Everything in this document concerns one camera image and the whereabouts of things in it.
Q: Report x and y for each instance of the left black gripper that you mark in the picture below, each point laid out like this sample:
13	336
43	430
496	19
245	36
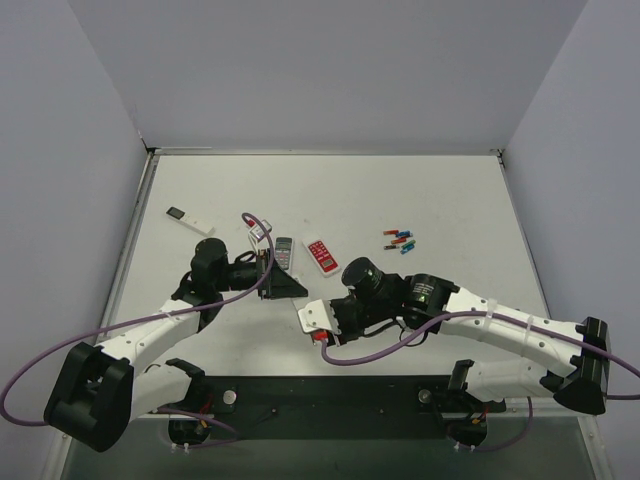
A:
266	275

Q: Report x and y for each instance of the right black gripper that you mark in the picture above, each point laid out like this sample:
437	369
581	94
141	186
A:
338	320

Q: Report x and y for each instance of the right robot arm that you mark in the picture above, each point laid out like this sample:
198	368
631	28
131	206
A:
560	360

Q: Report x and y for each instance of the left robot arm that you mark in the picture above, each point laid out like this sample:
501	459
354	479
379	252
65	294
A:
101	389

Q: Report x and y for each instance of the grey white remote control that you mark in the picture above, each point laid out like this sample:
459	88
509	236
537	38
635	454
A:
284	248

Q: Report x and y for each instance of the red white remote control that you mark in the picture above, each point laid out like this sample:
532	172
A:
321	256

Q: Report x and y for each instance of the white remote black tip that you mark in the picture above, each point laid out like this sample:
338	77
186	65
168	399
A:
206	229

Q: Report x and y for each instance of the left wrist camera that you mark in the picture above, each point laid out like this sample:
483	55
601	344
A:
257	234

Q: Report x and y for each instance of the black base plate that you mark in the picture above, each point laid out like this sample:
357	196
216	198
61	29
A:
333	407

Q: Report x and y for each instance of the aluminium frame rail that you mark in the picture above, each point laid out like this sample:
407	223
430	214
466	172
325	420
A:
540	406

